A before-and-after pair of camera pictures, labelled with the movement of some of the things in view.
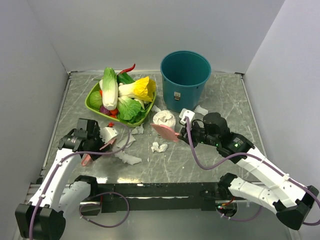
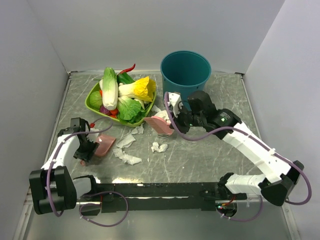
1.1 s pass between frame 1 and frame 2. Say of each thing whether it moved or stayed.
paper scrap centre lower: stayed
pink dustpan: moved
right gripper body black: moved
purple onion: stayed
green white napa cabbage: stayed
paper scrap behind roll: stayed
